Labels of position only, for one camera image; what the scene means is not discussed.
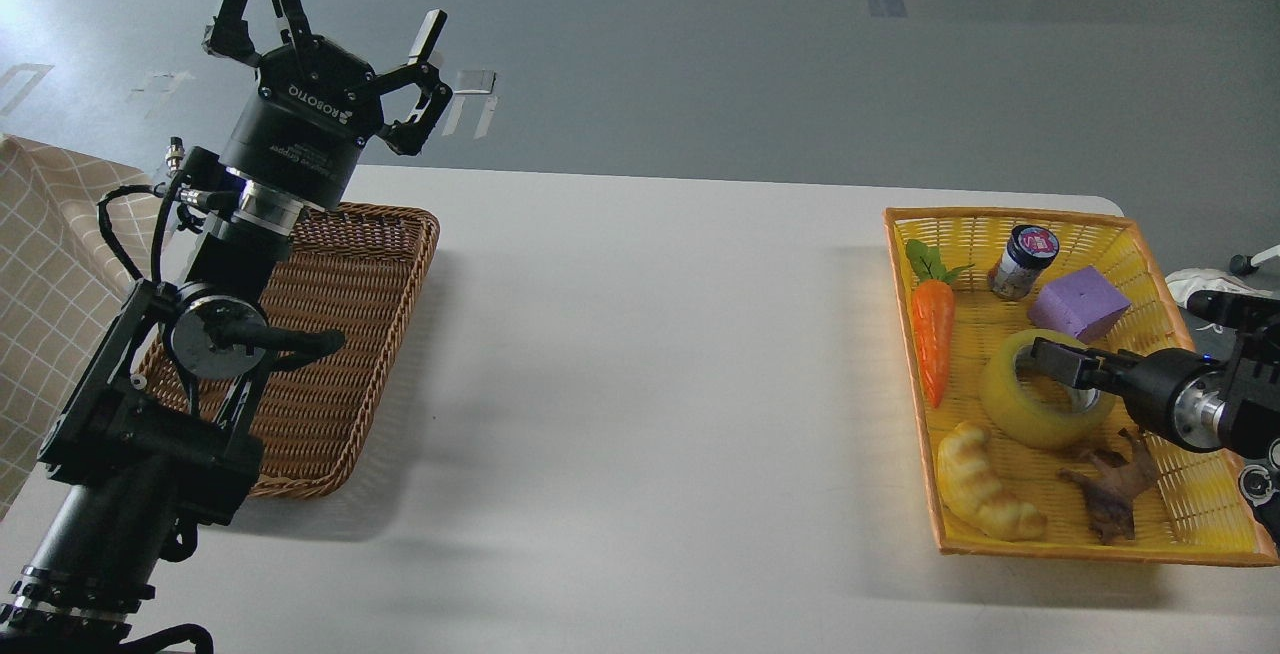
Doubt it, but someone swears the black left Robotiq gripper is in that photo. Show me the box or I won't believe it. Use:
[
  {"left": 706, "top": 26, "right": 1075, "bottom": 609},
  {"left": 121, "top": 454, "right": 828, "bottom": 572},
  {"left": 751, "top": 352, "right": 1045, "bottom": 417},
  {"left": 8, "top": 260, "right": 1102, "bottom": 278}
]
[{"left": 204, "top": 0, "right": 454, "bottom": 212}]

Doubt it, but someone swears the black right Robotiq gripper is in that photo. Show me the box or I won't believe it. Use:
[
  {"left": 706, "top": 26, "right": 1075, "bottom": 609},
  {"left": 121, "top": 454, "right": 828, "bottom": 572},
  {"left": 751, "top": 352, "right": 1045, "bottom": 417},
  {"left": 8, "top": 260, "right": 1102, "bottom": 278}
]
[{"left": 1030, "top": 338, "right": 1216, "bottom": 453}]

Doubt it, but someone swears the yellow tape roll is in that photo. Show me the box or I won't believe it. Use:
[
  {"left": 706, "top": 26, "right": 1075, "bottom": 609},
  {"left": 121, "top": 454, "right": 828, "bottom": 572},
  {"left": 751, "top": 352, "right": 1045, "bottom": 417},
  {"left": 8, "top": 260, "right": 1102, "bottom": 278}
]
[{"left": 979, "top": 329, "right": 1117, "bottom": 452}]

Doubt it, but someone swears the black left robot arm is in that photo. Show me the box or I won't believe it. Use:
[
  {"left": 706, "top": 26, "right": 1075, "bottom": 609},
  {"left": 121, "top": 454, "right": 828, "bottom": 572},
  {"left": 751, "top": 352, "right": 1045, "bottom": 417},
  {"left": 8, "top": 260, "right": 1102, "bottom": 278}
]
[{"left": 3, "top": 0, "right": 452, "bottom": 653}]

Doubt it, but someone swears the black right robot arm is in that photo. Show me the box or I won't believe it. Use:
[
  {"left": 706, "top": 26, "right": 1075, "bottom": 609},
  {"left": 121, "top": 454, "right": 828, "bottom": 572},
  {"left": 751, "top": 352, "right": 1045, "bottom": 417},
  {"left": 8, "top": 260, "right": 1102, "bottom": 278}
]
[{"left": 1030, "top": 289, "right": 1279, "bottom": 540}]

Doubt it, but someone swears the purple foam block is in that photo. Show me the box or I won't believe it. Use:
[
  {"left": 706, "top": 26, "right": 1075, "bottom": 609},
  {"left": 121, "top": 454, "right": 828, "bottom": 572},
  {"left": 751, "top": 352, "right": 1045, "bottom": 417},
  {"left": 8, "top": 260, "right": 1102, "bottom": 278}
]
[{"left": 1028, "top": 266, "right": 1132, "bottom": 343}]

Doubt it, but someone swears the yellow wicker basket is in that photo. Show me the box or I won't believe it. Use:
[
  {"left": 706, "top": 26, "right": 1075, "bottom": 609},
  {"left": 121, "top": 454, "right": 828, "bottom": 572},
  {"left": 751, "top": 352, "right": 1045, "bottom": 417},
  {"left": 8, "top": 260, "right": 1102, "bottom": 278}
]
[{"left": 883, "top": 206, "right": 1277, "bottom": 567}]

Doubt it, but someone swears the brown toy root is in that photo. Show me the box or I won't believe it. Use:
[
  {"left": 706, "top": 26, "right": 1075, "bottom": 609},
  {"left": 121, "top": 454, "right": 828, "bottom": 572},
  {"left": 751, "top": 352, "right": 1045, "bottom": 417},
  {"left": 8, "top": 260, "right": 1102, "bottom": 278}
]
[{"left": 1056, "top": 429, "right": 1158, "bottom": 545}]

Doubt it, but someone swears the small dark jar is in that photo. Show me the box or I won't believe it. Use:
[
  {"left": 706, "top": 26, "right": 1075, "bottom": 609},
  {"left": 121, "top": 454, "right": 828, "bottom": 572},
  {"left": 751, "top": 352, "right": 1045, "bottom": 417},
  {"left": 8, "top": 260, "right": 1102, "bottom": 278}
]
[{"left": 987, "top": 224, "right": 1060, "bottom": 299}]

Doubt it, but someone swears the white sneaker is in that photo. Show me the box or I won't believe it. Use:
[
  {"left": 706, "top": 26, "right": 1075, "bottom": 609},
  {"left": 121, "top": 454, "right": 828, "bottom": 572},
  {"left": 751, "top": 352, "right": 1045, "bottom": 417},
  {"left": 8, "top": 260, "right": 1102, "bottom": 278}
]
[{"left": 1165, "top": 267, "right": 1274, "bottom": 308}]

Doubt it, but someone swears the orange toy carrot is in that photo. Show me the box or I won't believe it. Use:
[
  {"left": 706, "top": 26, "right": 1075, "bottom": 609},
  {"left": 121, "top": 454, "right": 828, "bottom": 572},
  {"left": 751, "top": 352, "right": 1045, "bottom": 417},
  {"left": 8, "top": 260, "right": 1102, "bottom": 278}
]
[{"left": 905, "top": 239, "right": 973, "bottom": 408}]

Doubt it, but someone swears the yellow toy croissant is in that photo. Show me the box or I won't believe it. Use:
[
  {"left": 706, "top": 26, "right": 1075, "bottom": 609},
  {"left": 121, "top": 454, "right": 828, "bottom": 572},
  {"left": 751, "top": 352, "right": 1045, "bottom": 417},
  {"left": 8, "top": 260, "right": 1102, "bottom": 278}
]
[{"left": 936, "top": 422, "right": 1048, "bottom": 541}]

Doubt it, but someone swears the beige checkered cloth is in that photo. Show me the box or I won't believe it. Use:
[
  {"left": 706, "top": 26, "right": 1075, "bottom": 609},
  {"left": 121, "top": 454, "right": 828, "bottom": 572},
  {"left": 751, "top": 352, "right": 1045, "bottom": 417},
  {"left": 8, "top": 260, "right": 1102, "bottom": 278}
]
[{"left": 1, "top": 134, "right": 150, "bottom": 511}]

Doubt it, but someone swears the brown wicker basket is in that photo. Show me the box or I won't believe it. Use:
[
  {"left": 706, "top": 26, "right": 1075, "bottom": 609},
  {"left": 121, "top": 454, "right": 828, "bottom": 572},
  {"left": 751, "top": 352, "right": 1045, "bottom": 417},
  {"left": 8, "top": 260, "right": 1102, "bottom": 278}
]
[{"left": 133, "top": 202, "right": 442, "bottom": 500}]

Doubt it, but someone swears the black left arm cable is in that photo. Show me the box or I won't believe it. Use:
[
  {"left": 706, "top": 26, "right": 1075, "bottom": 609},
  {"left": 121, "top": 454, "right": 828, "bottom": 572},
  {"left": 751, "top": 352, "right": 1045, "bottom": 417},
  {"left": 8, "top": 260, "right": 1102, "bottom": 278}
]
[{"left": 96, "top": 184, "right": 191, "bottom": 285}]

